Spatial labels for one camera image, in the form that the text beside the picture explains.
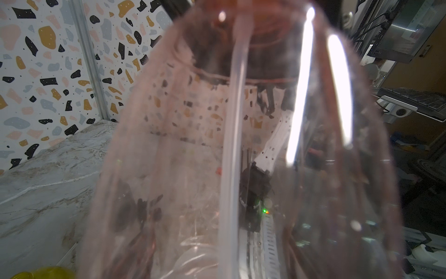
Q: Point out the pink transparent spray bottle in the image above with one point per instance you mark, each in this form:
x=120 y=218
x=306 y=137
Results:
x=210 y=95

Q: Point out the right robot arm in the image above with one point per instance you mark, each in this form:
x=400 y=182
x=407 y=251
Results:
x=255 y=180

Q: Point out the dark smoky spray bottle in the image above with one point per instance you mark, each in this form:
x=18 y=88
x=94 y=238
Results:
x=125 y=207

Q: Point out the yellow spray bottle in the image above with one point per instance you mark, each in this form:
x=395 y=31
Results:
x=54 y=272

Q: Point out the aluminium frame post right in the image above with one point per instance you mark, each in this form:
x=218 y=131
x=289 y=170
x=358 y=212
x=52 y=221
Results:
x=80 y=22

